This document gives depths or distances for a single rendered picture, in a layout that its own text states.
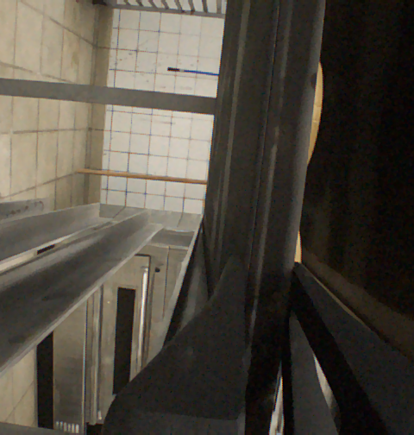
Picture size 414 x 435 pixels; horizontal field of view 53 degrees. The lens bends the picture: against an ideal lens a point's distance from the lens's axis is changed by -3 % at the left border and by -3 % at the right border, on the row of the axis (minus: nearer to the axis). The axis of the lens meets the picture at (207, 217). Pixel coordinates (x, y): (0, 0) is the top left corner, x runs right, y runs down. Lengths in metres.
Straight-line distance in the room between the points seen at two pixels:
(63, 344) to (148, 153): 1.51
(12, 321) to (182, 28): 3.17
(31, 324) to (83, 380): 2.59
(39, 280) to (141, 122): 3.05
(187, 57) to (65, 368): 2.26
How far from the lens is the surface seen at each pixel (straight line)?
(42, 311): 0.26
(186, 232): 0.71
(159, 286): 2.44
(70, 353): 2.75
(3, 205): 0.63
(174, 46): 3.32
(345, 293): 0.25
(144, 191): 3.35
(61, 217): 0.58
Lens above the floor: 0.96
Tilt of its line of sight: level
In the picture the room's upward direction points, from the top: 96 degrees clockwise
